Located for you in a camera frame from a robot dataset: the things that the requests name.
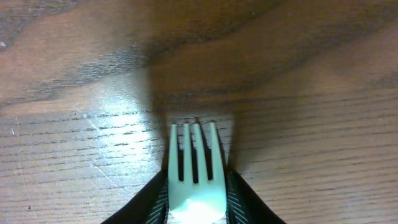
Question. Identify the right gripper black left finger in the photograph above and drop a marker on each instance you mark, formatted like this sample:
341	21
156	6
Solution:
149	205

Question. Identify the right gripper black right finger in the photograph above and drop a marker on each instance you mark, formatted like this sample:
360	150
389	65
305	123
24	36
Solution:
244	206

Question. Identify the mint green plastic fork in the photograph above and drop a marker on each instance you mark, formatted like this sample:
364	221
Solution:
204	201

